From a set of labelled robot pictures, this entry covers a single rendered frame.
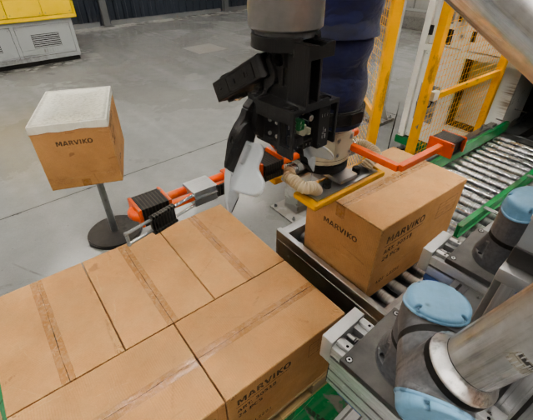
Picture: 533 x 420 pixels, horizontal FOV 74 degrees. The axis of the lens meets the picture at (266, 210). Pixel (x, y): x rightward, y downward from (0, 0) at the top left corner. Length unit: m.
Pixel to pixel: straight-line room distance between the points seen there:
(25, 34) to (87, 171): 5.94
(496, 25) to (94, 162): 2.11
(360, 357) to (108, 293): 1.20
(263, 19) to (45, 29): 7.87
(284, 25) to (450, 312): 0.56
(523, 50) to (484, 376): 0.41
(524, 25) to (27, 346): 1.72
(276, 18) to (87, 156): 2.02
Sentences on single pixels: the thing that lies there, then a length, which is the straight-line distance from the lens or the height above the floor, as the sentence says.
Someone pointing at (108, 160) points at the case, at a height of 0.77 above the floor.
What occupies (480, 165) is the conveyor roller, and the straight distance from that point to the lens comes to 2.97.
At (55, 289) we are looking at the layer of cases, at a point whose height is 0.54.
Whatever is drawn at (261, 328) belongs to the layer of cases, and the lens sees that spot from 1.52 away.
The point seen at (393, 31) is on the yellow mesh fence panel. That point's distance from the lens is 2.06.
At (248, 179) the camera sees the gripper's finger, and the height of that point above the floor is 1.57.
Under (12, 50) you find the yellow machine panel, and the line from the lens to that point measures 8.13.
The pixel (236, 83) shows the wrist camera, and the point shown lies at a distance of 0.44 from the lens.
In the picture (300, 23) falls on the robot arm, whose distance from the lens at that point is 0.36.
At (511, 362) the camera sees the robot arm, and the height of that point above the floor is 1.37.
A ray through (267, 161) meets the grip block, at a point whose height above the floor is 1.29.
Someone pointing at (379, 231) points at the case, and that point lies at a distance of 1.39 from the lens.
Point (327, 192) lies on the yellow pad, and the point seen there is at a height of 1.17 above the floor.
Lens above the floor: 1.79
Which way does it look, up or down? 37 degrees down
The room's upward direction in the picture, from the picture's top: straight up
